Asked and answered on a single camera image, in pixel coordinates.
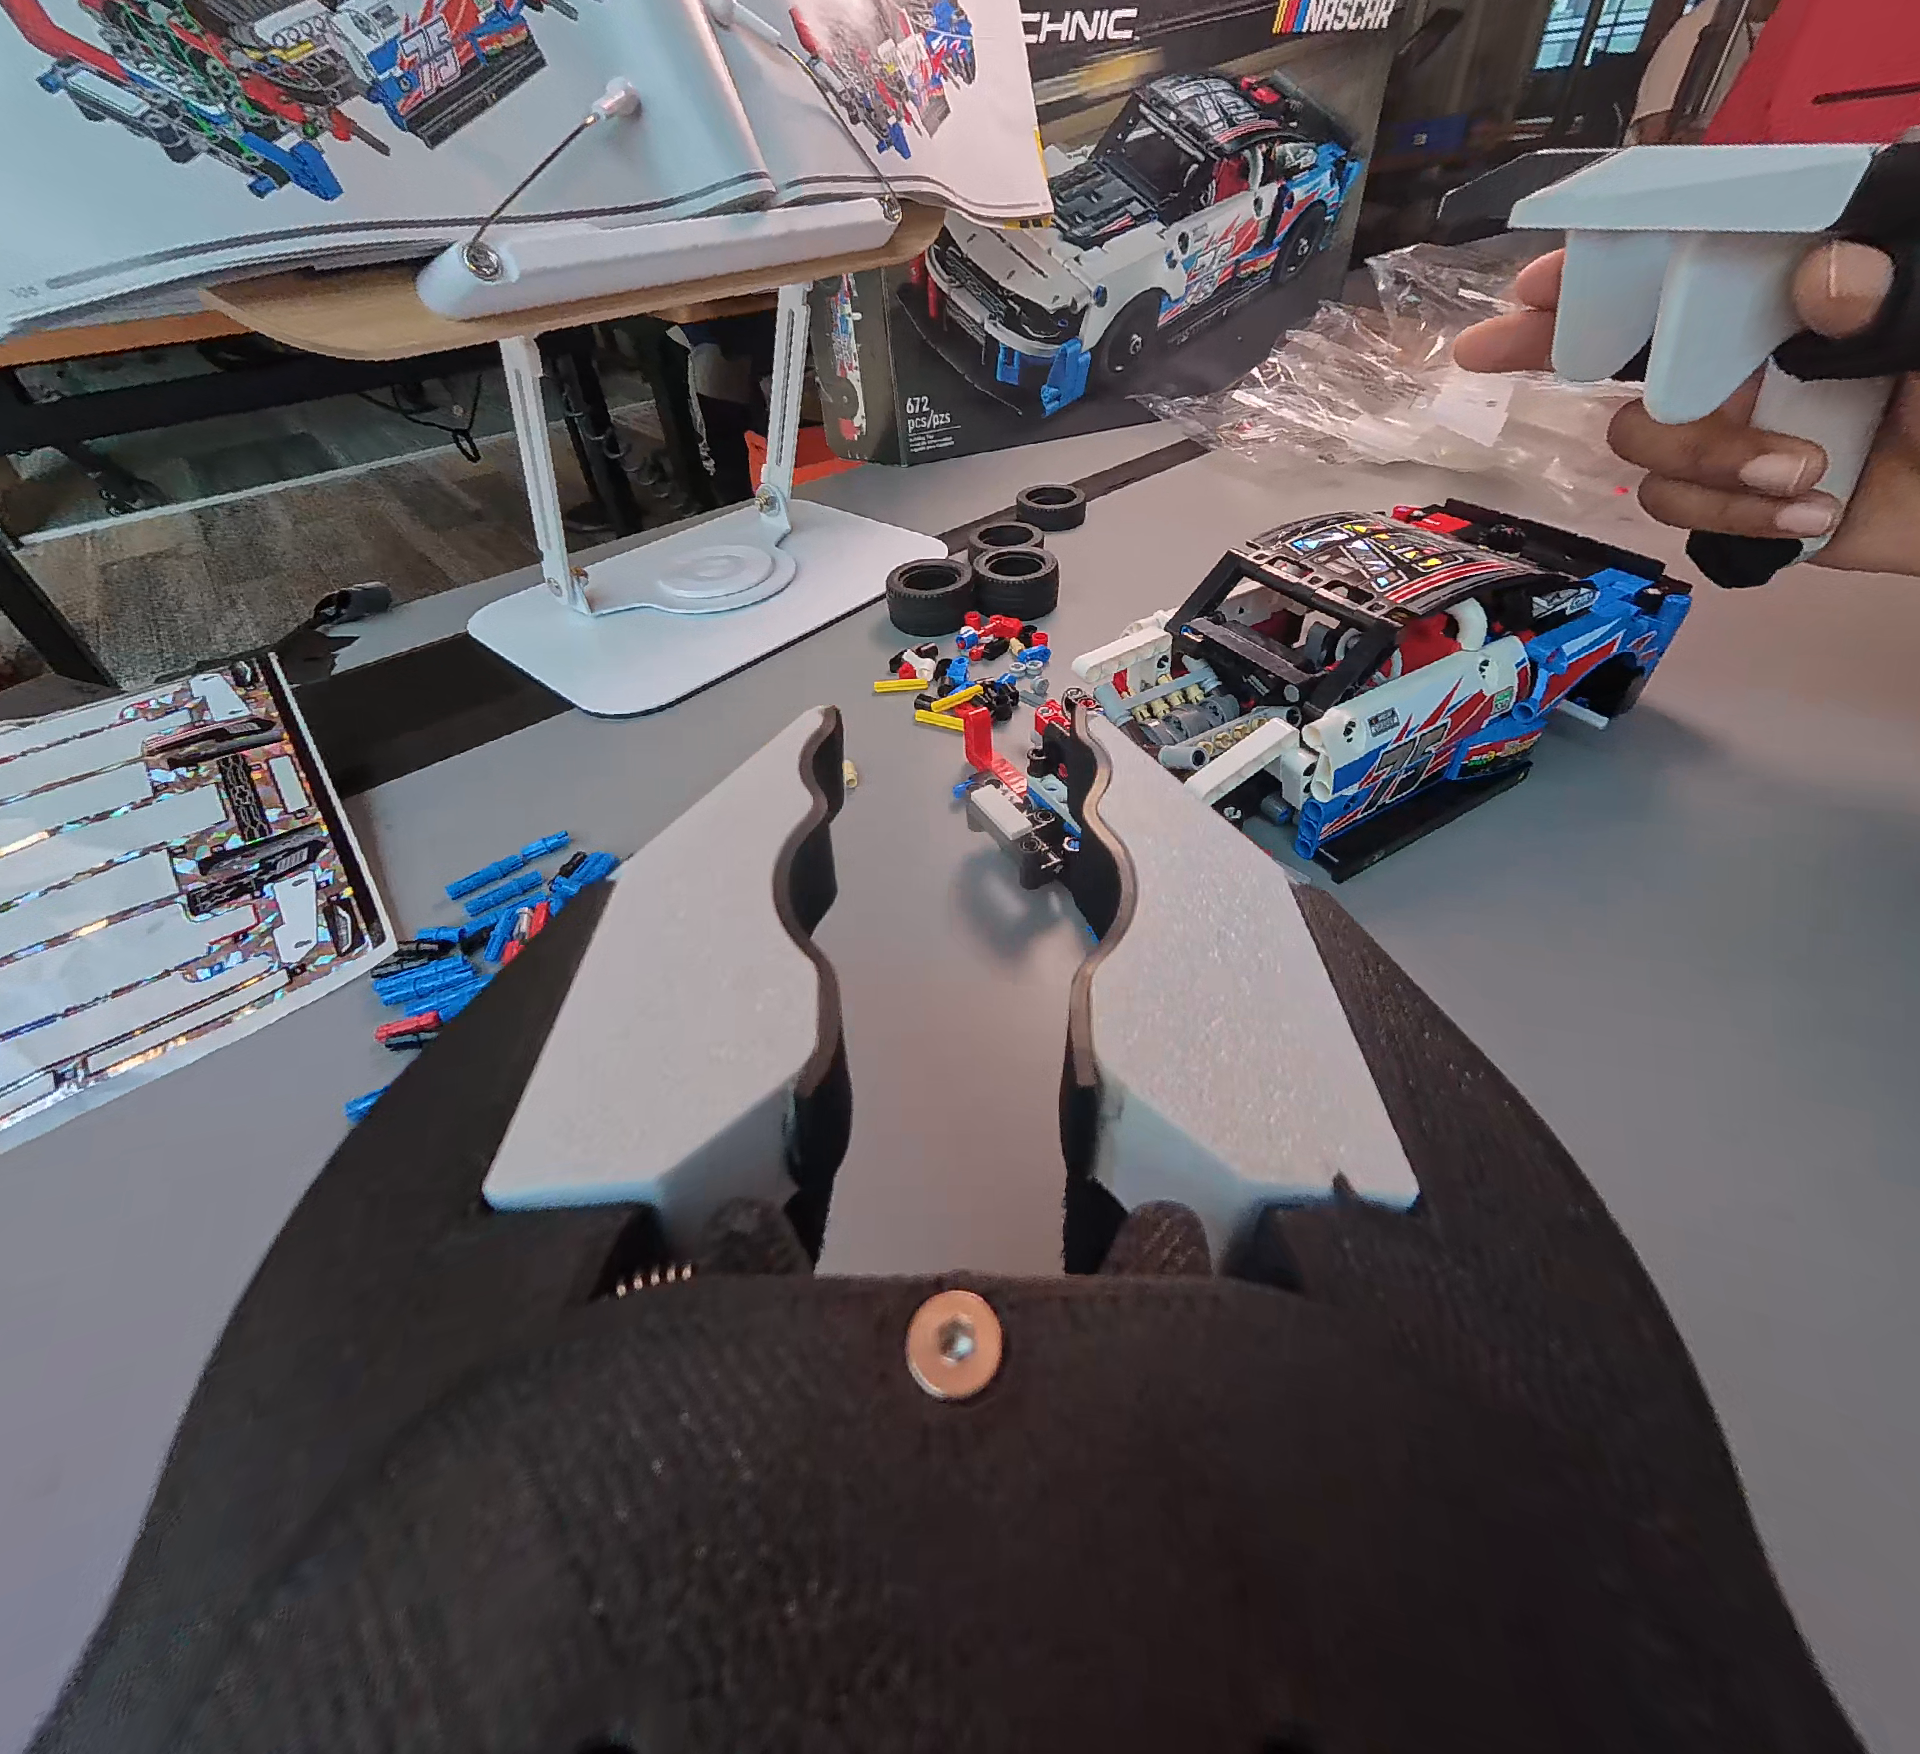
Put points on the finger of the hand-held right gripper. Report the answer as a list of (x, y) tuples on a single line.
[(1506, 193), (1695, 187)]

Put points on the red felt bag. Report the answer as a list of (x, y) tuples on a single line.
[(1829, 29)]

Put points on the pile of clear plastic bags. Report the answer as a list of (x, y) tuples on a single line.
[(1424, 360)]

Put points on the white monitor base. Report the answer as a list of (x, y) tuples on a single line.
[(840, 585)]

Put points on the toy car set box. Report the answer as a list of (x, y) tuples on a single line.
[(1276, 104)]

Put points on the shiny sticker sheet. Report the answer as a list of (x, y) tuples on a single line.
[(149, 883)]

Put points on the white book stand tray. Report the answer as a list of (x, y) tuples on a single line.
[(677, 247)]

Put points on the pile of blue red pins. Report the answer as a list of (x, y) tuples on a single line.
[(450, 952)]

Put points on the orange flat object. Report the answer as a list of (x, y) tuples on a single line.
[(780, 462)]

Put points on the instruction booklet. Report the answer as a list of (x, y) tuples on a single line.
[(149, 180)]

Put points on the toy brick race car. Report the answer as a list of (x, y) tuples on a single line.
[(1424, 674)]

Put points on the grey desk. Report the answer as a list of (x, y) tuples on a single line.
[(1575, 1036)]

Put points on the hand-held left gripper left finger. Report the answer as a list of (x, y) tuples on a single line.
[(659, 1036)]

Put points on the heap of assorted loose bricks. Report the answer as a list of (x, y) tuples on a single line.
[(975, 666)]

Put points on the person's right hand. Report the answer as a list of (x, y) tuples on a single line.
[(1725, 473)]

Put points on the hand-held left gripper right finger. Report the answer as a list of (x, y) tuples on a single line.
[(1244, 1036)]

